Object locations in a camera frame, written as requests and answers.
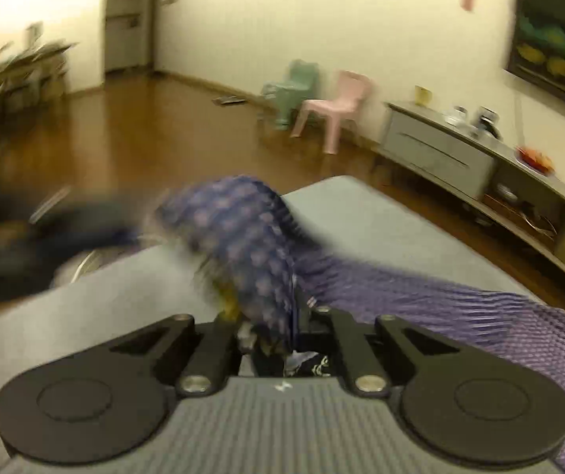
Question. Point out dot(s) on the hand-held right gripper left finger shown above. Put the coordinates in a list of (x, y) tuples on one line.
[(213, 350)]

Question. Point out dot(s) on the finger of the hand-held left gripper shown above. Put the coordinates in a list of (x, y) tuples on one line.
[(109, 232)]

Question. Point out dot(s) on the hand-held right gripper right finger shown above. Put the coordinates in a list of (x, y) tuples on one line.
[(296, 318)]

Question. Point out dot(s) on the blue plaid shirt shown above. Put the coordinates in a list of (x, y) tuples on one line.
[(243, 237)]

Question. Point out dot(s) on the cluttered desk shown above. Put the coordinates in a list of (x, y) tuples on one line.
[(20, 79)]

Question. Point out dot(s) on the flat item on floor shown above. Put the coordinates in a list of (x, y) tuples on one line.
[(229, 100)]

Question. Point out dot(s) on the grey tv cabinet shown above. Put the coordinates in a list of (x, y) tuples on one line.
[(435, 158)]

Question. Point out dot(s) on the white door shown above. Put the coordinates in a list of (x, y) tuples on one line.
[(127, 19)]

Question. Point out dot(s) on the pink plastic chair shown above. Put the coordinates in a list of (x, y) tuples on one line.
[(334, 103)]

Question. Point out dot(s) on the green plastic chair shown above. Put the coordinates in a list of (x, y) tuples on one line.
[(289, 91)]

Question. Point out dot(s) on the yellow cup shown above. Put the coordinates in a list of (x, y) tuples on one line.
[(423, 95)]

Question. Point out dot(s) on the white teapot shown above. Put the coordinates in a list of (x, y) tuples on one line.
[(456, 116)]

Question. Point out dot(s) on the black kettle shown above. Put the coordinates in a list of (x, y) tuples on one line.
[(487, 123)]

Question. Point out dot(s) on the red fruit plate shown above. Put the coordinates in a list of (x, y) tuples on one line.
[(534, 159)]

